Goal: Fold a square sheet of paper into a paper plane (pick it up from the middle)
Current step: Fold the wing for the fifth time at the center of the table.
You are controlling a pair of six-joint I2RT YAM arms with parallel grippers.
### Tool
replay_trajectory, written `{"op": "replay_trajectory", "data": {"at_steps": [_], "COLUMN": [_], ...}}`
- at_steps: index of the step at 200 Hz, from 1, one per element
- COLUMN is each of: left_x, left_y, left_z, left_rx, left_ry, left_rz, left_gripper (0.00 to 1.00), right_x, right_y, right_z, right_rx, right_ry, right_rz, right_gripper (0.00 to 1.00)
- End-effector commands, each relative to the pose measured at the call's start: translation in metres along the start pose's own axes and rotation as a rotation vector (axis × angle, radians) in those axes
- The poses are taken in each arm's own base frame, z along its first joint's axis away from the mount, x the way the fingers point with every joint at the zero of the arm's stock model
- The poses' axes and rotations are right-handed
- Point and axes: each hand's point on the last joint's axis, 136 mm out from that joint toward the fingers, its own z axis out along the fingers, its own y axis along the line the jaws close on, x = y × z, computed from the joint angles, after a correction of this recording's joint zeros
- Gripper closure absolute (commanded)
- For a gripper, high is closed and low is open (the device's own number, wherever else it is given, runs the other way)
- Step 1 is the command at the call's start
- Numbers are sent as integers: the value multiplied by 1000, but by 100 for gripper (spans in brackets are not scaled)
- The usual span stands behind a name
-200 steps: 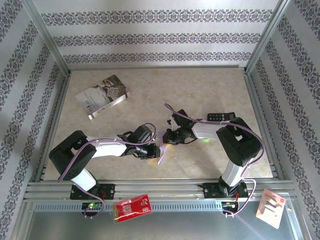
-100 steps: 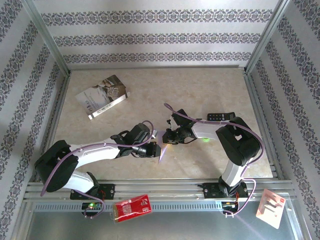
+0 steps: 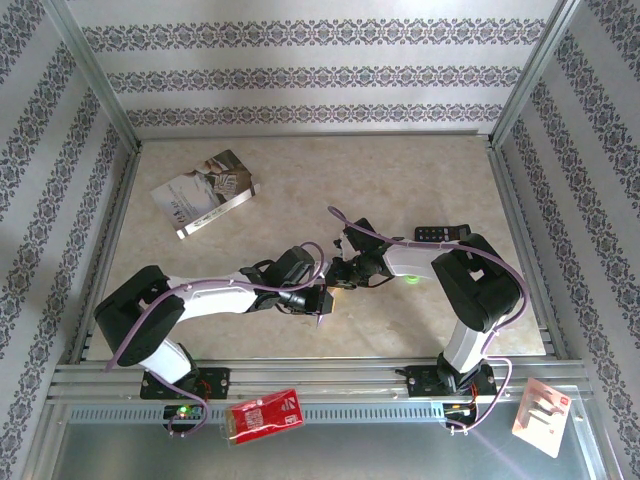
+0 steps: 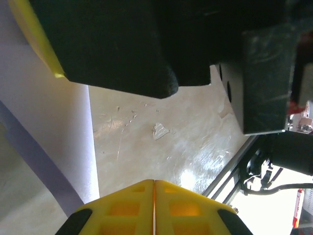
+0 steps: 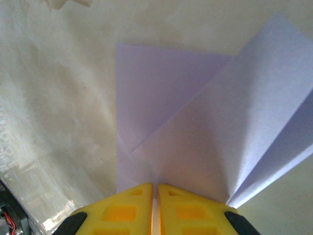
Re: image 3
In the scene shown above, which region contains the grey sheet metal shelf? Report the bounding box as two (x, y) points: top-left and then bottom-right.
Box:
(47, 402), (601, 480)

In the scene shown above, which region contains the black calculator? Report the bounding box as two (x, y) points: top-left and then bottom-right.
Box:
(413, 223), (472, 242)

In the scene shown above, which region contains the paperback book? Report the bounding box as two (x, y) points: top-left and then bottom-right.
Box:
(148, 148), (263, 241)

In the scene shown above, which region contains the red packet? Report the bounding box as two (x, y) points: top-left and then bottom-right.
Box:
(222, 387), (307, 448)

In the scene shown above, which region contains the thin aluminium strip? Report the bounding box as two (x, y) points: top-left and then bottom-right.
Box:
(133, 129), (494, 140)

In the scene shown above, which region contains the small controller circuit board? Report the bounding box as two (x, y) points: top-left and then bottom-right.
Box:
(442, 401), (477, 422)
(163, 403), (207, 424)

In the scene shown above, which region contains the pink blister pack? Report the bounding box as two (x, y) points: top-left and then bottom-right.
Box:
(510, 377), (572, 459)

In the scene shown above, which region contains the purple cable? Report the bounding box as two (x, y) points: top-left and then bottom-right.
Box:
(327, 205), (530, 436)
(103, 241), (329, 439)

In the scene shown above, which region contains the aluminium frame rail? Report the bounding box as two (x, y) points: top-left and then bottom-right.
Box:
(47, 355), (594, 405)

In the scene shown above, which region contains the perforated metal cable duct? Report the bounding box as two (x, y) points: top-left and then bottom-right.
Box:
(64, 403), (451, 425)

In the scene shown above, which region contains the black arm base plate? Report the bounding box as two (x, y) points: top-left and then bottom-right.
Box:
(139, 367), (232, 401)
(405, 364), (497, 400)

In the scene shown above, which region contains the aluminium table side rail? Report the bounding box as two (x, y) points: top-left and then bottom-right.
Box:
(485, 142), (570, 361)
(67, 142), (144, 364)

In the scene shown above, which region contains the aluminium frame post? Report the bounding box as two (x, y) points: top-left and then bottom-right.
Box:
(42, 0), (144, 154)
(489, 0), (586, 149)

